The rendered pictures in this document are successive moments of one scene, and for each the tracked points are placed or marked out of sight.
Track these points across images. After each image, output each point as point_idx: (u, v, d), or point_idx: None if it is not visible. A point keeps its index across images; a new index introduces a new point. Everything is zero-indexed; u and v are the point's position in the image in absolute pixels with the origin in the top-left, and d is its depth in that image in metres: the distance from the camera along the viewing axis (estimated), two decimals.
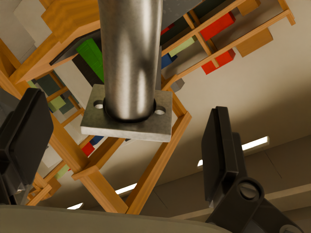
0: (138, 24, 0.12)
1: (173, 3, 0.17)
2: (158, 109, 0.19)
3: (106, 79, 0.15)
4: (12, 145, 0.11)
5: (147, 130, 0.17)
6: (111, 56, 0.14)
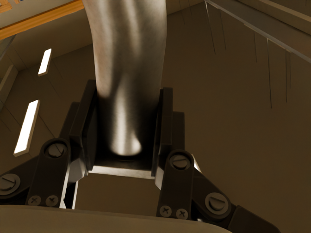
0: (138, 56, 0.10)
1: None
2: None
3: (101, 113, 0.13)
4: (85, 131, 0.12)
5: (146, 168, 0.15)
6: (106, 89, 0.12)
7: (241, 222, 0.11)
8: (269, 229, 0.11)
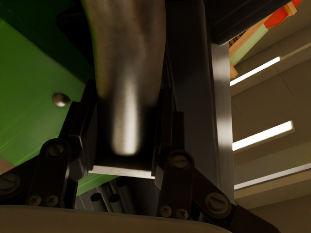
0: (137, 58, 0.10)
1: None
2: None
3: (101, 113, 0.13)
4: (85, 131, 0.12)
5: (147, 168, 0.15)
6: (106, 90, 0.12)
7: (241, 222, 0.11)
8: (269, 229, 0.11)
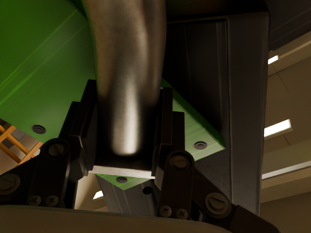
0: (138, 57, 0.10)
1: None
2: None
3: (101, 113, 0.13)
4: (85, 131, 0.12)
5: (147, 168, 0.15)
6: (106, 90, 0.12)
7: (241, 222, 0.11)
8: (269, 229, 0.11)
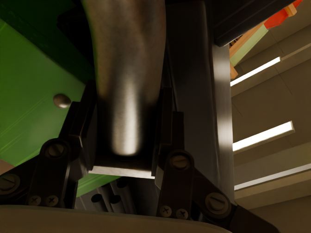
0: (137, 57, 0.10)
1: None
2: None
3: (101, 113, 0.13)
4: (85, 131, 0.12)
5: (147, 168, 0.15)
6: (106, 90, 0.12)
7: (241, 222, 0.11)
8: (269, 229, 0.11)
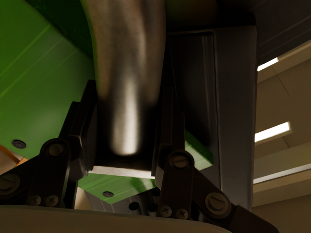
0: (137, 57, 0.10)
1: None
2: None
3: (101, 113, 0.13)
4: (85, 131, 0.12)
5: (147, 168, 0.15)
6: (106, 90, 0.12)
7: (241, 222, 0.11)
8: (269, 229, 0.11)
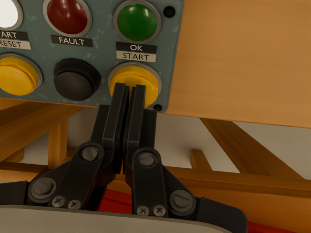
0: None
1: None
2: None
3: None
4: (117, 135, 0.12)
5: None
6: None
7: (208, 213, 0.11)
8: (233, 213, 0.11)
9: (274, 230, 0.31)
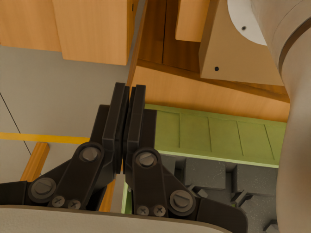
0: None
1: None
2: None
3: None
4: (117, 135, 0.12)
5: None
6: None
7: (208, 213, 0.11)
8: (233, 213, 0.11)
9: None
